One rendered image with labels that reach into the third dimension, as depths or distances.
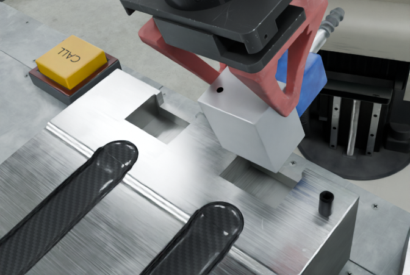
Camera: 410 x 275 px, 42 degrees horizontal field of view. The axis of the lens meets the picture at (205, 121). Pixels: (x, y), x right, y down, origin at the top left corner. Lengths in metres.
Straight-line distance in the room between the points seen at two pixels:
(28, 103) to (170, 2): 0.40
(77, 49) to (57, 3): 1.77
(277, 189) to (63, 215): 0.17
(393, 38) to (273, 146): 0.39
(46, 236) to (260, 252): 0.16
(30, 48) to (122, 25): 1.44
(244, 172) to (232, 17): 0.21
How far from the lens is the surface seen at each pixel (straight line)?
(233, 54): 0.27
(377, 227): 0.49
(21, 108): 0.66
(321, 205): 0.38
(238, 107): 0.33
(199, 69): 0.34
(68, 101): 0.63
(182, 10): 0.28
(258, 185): 0.44
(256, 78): 0.27
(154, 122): 0.50
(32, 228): 0.43
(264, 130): 0.33
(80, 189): 0.44
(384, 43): 0.71
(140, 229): 0.40
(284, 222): 0.38
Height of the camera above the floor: 1.21
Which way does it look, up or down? 46 degrees down
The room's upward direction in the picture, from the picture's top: 10 degrees counter-clockwise
